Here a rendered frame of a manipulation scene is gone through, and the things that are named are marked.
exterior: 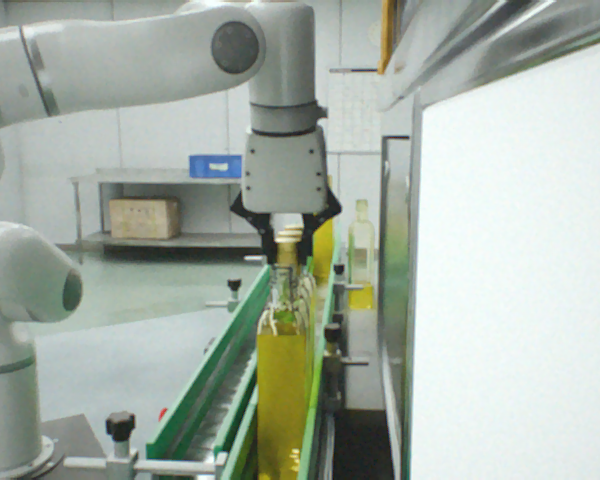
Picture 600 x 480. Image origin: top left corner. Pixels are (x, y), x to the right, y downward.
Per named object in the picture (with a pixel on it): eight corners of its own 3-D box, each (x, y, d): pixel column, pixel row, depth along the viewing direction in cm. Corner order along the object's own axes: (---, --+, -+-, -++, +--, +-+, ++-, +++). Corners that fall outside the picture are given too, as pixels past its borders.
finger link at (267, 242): (273, 206, 75) (275, 254, 78) (248, 206, 76) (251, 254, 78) (269, 216, 72) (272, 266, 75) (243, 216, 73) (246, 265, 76)
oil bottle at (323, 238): (332, 275, 180) (333, 180, 175) (313, 274, 180) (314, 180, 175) (333, 271, 186) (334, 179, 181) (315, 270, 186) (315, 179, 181)
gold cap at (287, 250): (300, 277, 74) (300, 242, 74) (271, 276, 75) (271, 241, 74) (302, 270, 78) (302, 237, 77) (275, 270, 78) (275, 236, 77)
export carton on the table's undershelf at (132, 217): (108, 238, 619) (106, 199, 612) (128, 231, 662) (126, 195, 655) (166, 240, 609) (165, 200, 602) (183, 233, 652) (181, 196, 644)
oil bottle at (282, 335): (304, 486, 72) (304, 311, 68) (257, 483, 72) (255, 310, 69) (308, 460, 77) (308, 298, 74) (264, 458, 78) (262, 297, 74)
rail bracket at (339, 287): (362, 324, 134) (364, 265, 132) (332, 323, 135) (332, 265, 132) (362, 319, 138) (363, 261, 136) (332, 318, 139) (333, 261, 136)
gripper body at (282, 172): (329, 109, 72) (329, 198, 76) (244, 109, 73) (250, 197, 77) (326, 125, 65) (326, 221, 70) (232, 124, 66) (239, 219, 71)
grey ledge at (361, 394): (392, 468, 93) (394, 398, 91) (335, 465, 94) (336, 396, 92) (372, 301, 187) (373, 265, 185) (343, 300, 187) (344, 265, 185)
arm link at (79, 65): (49, 108, 63) (240, 68, 69) (54, 137, 52) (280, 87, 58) (20, 22, 59) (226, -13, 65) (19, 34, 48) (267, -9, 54)
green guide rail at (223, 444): (223, 514, 66) (222, 445, 64) (214, 513, 66) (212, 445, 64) (316, 240, 237) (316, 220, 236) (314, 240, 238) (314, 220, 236)
